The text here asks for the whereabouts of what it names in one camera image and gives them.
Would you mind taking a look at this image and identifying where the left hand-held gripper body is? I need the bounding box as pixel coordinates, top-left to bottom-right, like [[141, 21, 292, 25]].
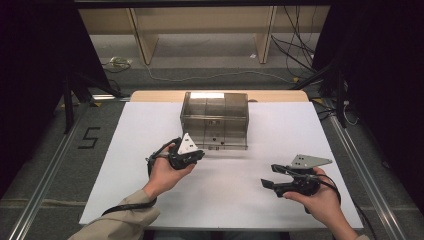
[[167, 132, 201, 171]]

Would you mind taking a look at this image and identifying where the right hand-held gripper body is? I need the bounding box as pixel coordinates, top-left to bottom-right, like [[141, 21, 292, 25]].
[[275, 153, 334, 198]]

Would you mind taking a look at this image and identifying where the smoky transparent drawer box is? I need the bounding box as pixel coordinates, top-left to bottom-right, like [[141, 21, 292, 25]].
[[179, 91, 251, 151]]

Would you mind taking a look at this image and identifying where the person's left hand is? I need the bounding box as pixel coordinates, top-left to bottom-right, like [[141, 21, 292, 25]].
[[143, 143, 198, 202]]

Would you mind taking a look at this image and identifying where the black tripod stand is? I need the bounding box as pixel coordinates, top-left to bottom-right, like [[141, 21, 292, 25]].
[[62, 68, 125, 135], [291, 58, 349, 130]]

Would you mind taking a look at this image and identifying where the black curtain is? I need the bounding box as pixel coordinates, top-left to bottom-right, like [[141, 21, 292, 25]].
[[311, 0, 424, 214], [0, 0, 111, 198]]

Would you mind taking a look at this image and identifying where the white table sheet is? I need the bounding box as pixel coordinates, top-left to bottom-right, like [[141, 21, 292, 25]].
[[79, 101, 364, 231]]

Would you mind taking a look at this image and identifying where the person's right hand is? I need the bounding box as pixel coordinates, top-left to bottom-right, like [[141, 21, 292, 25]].
[[282, 166, 342, 228]]

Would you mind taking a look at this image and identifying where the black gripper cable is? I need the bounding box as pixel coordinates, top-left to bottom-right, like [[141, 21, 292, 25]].
[[304, 173, 379, 240], [100, 137, 183, 217]]

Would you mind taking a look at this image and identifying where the beige wooden shelf unit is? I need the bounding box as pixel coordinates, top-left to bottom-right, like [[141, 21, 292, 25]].
[[78, 5, 332, 66]]

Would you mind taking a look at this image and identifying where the aluminium floor rail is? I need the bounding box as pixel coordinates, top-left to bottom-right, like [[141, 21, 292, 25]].
[[328, 111, 409, 240], [7, 94, 133, 240]]

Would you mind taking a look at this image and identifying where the bundle of black cables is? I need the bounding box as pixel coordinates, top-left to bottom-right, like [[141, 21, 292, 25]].
[[270, 5, 319, 80]]

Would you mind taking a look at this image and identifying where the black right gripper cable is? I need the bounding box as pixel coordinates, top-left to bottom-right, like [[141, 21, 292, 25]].
[[304, 173, 379, 240]]

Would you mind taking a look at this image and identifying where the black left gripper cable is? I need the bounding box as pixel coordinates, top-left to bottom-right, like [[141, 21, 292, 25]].
[[100, 137, 183, 217]]

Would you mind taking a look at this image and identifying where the coiled pale cable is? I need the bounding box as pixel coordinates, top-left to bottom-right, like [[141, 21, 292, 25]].
[[100, 55, 134, 74]]

